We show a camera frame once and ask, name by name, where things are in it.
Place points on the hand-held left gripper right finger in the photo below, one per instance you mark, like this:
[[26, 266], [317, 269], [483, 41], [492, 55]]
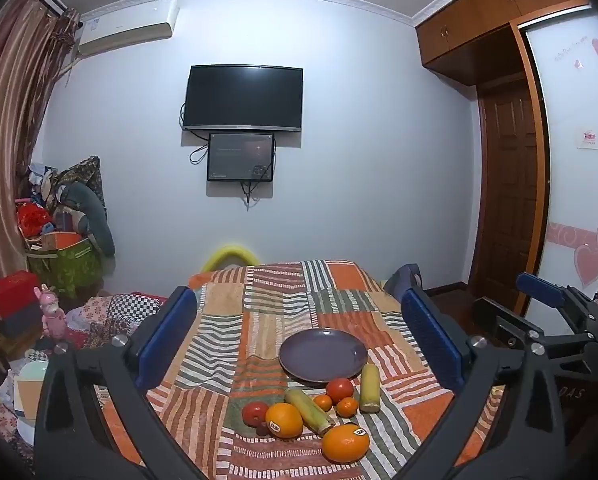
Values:
[[431, 340]]

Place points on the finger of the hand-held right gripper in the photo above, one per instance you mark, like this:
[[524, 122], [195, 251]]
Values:
[[501, 320], [541, 290]]

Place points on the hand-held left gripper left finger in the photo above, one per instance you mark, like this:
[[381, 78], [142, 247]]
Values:
[[171, 332]]

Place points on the green sugarcane piece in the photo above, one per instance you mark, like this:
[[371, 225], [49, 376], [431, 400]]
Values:
[[309, 411], [369, 387]]

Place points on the red tomato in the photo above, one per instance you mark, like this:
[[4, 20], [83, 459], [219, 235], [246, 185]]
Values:
[[340, 390], [255, 412]]

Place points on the small mandarin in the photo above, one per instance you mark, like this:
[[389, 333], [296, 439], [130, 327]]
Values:
[[347, 407], [323, 402]]

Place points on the purple plate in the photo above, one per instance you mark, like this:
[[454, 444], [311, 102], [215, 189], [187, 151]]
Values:
[[319, 355]]

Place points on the small dark red plum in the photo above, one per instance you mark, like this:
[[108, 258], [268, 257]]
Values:
[[263, 429]]

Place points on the large orange with sticker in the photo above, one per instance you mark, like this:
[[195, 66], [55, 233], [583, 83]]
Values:
[[284, 420], [345, 444]]

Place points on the checkered cloth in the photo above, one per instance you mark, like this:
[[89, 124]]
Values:
[[134, 306]]

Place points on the dark blue cushion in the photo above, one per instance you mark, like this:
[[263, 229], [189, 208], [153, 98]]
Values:
[[401, 277]]

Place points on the floral quilt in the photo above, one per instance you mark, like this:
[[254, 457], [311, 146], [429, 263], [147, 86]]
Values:
[[94, 320]]

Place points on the striped patchwork blanket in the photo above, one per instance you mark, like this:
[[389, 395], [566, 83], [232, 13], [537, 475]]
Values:
[[259, 310]]

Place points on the brown wooden door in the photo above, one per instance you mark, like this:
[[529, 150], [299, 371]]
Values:
[[509, 185]]

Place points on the pink toy figure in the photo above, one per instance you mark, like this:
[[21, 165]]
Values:
[[53, 312]]

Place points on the green patterned box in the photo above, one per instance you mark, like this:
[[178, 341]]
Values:
[[69, 267]]

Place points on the mint round lid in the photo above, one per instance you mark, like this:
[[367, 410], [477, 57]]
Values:
[[31, 370]]

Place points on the orange box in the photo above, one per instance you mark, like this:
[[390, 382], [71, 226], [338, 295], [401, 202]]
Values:
[[59, 240]]

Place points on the grey-green plush toy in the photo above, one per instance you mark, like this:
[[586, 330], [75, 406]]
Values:
[[91, 210]]

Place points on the tan cardboard sheet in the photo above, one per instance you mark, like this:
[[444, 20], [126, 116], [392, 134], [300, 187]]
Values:
[[29, 400]]

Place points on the red box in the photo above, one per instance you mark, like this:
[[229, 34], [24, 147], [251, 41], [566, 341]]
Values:
[[11, 292]]

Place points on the red bag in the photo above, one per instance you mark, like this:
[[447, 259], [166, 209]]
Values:
[[34, 220]]

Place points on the dark patterned cushion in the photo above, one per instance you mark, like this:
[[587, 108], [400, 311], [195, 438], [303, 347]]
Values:
[[86, 170]]

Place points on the striped brown curtain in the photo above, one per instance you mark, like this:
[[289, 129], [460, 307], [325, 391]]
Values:
[[9, 135]]

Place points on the wooden overhead cabinet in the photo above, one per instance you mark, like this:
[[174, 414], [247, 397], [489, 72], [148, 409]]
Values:
[[479, 25]]

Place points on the white air conditioner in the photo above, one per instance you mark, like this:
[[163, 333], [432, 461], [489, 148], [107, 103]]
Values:
[[129, 25]]

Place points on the paper wall sticker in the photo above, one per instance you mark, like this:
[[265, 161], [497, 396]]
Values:
[[591, 140]]

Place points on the small black wall monitor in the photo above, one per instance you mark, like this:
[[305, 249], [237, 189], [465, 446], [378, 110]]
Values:
[[240, 156]]

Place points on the wall-mounted black television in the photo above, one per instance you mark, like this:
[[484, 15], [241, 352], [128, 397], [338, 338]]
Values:
[[244, 95]]

